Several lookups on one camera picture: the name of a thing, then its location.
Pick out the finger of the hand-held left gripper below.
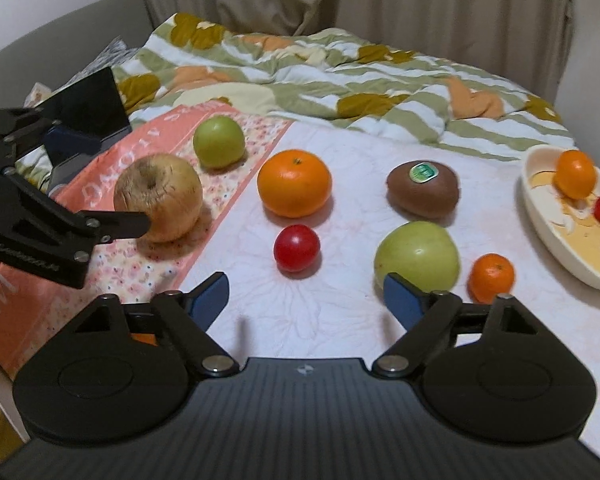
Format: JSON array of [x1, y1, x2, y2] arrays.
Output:
[[77, 210, 152, 246], [0, 106, 99, 171]]

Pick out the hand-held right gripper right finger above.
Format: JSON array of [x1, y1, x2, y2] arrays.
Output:
[[371, 272, 541, 376]]

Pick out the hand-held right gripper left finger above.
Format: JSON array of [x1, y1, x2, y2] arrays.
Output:
[[72, 271, 241, 378]]

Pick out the wrinkled brown apple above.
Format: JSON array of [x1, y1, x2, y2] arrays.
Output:
[[113, 154, 204, 243]]

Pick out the large green apple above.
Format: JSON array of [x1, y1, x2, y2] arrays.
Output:
[[374, 220, 462, 306]]

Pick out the small mandarin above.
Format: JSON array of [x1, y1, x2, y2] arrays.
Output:
[[468, 253, 516, 305]]

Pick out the large red cherry tomato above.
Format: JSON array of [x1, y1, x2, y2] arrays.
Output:
[[273, 224, 322, 273]]

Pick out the brown kiwi with green sticker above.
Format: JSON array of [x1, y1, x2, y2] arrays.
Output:
[[386, 160, 462, 220]]

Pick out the small green apple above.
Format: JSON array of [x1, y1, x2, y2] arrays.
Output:
[[193, 115, 246, 170]]

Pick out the large orange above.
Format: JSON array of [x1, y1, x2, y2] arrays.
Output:
[[256, 149, 332, 219]]

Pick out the cream oval bowl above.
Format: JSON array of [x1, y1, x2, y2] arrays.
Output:
[[520, 144, 600, 292]]

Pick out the medium orange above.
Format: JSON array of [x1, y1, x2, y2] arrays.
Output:
[[553, 149, 597, 200]]

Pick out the pink floral towel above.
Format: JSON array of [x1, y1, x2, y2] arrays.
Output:
[[0, 101, 295, 381]]

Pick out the white patterned mat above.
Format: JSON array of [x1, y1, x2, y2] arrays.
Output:
[[180, 120, 600, 461]]

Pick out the black box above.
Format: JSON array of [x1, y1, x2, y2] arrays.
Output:
[[35, 66, 132, 196]]

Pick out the grey headboard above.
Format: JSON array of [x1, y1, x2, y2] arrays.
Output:
[[0, 0, 148, 111]]

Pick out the grey patterned cloth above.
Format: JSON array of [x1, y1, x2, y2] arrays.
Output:
[[65, 35, 141, 86]]

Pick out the green striped floral quilt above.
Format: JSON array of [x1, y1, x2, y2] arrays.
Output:
[[15, 12, 578, 193]]

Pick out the beige curtain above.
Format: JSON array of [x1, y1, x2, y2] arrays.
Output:
[[130, 0, 576, 106]]

